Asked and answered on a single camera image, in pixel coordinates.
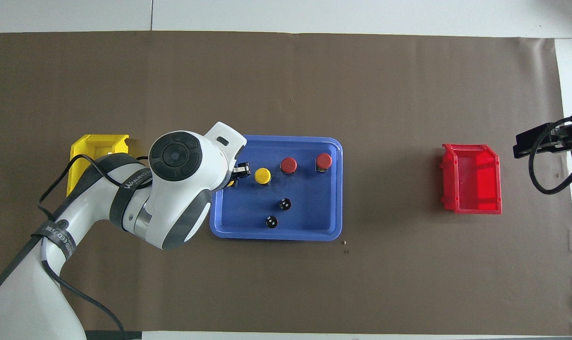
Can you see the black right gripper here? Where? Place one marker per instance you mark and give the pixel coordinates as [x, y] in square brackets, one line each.
[522, 144]

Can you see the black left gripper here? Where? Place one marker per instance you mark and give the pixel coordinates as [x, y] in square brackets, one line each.
[242, 171]

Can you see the yellow push button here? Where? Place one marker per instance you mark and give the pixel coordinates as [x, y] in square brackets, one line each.
[230, 183]
[262, 175]

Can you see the red push button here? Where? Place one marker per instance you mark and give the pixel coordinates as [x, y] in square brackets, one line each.
[288, 164]
[323, 160]

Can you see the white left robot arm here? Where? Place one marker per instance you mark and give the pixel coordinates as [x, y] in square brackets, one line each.
[182, 189]

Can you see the blue plastic tray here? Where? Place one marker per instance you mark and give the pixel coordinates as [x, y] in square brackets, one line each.
[314, 212]

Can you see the small black cylinder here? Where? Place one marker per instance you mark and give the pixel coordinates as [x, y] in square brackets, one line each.
[285, 204]
[271, 221]

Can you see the red plastic storage bin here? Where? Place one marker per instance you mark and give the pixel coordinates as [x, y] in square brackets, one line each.
[475, 189]

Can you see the yellow plastic storage bin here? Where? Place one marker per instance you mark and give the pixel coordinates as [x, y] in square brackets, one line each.
[97, 141]

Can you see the brown paper table mat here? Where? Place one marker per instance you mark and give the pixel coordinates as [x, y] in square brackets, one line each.
[361, 71]

